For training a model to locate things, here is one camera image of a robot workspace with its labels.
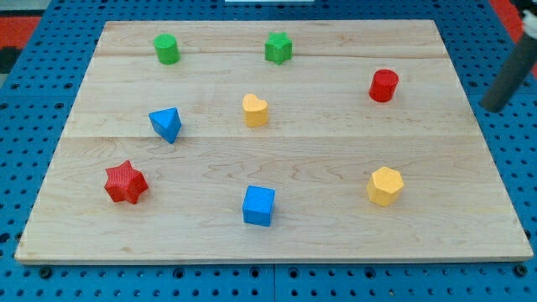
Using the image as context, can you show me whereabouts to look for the green star block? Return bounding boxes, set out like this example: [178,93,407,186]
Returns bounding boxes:
[264,32,293,65]

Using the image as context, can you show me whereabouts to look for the red star block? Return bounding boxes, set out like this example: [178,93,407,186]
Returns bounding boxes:
[104,160,149,205]

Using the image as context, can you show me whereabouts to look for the yellow heart block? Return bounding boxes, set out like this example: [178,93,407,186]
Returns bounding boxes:
[242,94,269,128]

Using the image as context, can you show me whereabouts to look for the blue cube block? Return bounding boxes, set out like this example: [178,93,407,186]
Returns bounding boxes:
[242,185,275,227]

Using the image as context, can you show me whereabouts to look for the wooden board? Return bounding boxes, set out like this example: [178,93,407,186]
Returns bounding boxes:
[14,19,534,265]

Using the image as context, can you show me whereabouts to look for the blue triangle block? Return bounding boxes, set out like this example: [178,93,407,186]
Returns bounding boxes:
[149,107,182,143]

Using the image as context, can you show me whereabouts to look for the yellow hexagon block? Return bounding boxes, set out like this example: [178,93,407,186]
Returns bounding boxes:
[366,166,404,206]

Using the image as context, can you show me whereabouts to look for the red cylinder block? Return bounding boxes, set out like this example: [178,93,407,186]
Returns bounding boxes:
[368,69,399,102]

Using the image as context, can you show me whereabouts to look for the green cylinder block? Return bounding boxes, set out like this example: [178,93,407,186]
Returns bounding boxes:
[153,34,180,65]

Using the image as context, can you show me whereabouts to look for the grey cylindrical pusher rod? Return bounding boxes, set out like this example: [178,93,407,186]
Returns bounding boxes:
[479,29,536,113]

